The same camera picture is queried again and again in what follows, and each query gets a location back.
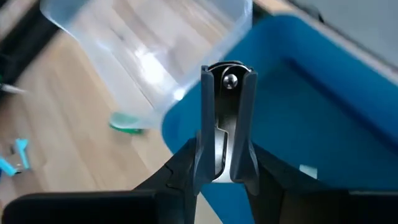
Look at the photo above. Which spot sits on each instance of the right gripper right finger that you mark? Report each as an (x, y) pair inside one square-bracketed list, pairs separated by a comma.
[(311, 208)]

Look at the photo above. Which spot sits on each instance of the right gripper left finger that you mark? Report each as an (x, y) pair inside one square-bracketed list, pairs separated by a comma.
[(93, 208)]

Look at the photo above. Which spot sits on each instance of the green stapler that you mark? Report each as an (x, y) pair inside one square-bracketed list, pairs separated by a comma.
[(126, 126)]

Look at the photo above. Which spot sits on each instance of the teal stapler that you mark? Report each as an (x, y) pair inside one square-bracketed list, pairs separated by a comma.
[(20, 152)]

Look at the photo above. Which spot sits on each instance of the black staple remover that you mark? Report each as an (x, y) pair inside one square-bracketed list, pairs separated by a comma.
[(206, 124)]

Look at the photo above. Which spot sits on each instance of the blue plastic bin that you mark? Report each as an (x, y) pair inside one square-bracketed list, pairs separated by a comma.
[(311, 109)]

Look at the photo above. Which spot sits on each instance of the clear plastic bin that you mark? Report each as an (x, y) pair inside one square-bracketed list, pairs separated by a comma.
[(140, 46)]

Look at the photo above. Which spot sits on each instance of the black aluminium rig frame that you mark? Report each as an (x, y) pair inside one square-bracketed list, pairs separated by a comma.
[(25, 56)]

